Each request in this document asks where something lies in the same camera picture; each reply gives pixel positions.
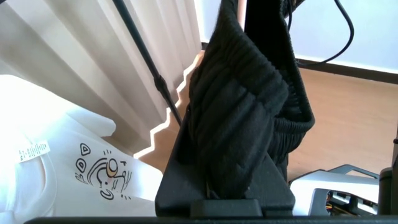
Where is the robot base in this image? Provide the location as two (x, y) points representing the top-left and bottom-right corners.
(288, 124), (398, 217)

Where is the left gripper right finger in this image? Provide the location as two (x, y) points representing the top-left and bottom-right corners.
(244, 153), (296, 218)

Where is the black garment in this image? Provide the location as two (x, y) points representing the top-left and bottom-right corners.
(185, 0), (317, 200)

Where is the white printed t-shirt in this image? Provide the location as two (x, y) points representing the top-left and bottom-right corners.
(0, 74), (165, 218)

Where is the black clothes rack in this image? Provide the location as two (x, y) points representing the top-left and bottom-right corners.
(111, 0), (183, 126)

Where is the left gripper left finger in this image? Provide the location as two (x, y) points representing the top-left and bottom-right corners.
(154, 105), (210, 218)

